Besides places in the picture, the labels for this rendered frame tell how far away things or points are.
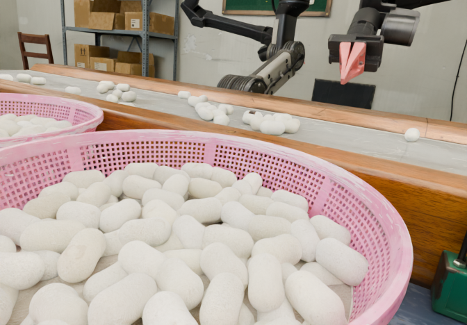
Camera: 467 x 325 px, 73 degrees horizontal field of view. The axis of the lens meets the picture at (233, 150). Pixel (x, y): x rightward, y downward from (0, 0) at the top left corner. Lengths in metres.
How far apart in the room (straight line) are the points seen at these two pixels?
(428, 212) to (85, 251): 0.25
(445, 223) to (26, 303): 0.29
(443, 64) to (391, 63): 0.31
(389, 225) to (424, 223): 0.11
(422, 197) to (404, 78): 2.26
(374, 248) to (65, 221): 0.18
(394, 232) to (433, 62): 2.37
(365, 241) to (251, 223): 0.07
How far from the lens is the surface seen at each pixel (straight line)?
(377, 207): 0.22
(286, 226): 0.22
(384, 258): 0.19
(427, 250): 0.32
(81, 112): 0.48
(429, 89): 2.54
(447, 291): 0.30
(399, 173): 0.30
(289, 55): 1.14
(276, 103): 0.71
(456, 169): 0.47
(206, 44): 3.05
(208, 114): 0.53
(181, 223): 0.21
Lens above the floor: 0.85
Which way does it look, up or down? 16 degrees down
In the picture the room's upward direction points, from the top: 5 degrees clockwise
